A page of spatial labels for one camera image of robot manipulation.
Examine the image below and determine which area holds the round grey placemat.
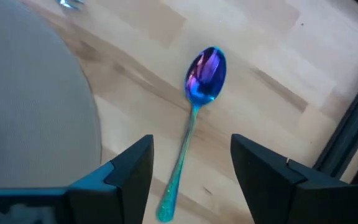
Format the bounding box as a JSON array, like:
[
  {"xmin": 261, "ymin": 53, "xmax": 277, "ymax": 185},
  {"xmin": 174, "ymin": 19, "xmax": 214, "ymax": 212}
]
[{"xmin": 0, "ymin": 0, "xmax": 103, "ymax": 189}]

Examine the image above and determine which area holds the black aluminium table frame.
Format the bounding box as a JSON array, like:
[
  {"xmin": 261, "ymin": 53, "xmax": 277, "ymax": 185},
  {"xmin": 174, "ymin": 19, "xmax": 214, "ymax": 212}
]
[{"xmin": 312, "ymin": 60, "xmax": 358, "ymax": 180}]

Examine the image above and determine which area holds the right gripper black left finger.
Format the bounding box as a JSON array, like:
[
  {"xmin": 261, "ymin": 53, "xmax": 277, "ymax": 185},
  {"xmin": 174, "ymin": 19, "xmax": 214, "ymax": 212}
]
[{"xmin": 0, "ymin": 134, "xmax": 155, "ymax": 224}]

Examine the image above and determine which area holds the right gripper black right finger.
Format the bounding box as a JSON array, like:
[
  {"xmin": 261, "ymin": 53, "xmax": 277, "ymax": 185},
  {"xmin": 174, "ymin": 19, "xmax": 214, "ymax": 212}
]
[{"xmin": 231, "ymin": 134, "xmax": 358, "ymax": 224}]

